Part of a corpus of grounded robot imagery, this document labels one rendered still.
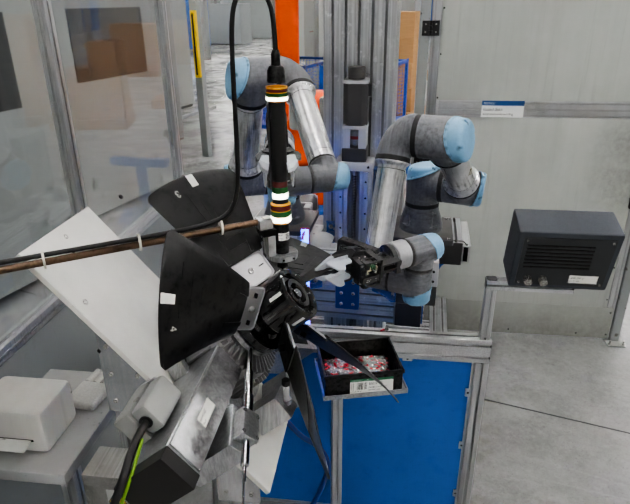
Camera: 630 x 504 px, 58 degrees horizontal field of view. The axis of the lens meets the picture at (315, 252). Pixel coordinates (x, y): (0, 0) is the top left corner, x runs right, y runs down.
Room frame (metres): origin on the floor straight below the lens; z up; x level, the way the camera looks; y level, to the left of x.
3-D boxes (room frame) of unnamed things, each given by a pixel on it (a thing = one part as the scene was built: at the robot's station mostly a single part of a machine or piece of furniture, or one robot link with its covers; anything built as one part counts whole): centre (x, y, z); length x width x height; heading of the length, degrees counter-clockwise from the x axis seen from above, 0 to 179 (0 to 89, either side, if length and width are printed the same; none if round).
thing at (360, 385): (1.32, -0.12, 0.85); 0.22 x 0.17 x 0.07; 97
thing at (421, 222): (1.89, -0.37, 1.09); 0.15 x 0.15 x 0.10
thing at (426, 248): (1.37, -0.28, 1.17); 0.11 x 0.08 x 0.09; 120
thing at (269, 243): (1.15, 0.08, 1.31); 0.09 x 0.07 x 0.10; 118
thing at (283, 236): (1.16, 0.07, 1.46); 0.04 x 0.04 x 0.46
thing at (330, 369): (1.32, -0.12, 0.83); 0.19 x 0.14 x 0.03; 97
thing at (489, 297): (1.44, -0.50, 0.96); 0.03 x 0.03 x 0.20; 83
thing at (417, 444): (1.50, -0.07, 0.45); 0.82 x 0.02 x 0.66; 83
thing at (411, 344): (1.50, -0.07, 0.82); 0.90 x 0.04 x 0.08; 83
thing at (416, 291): (1.38, -0.26, 1.08); 0.11 x 0.08 x 0.11; 64
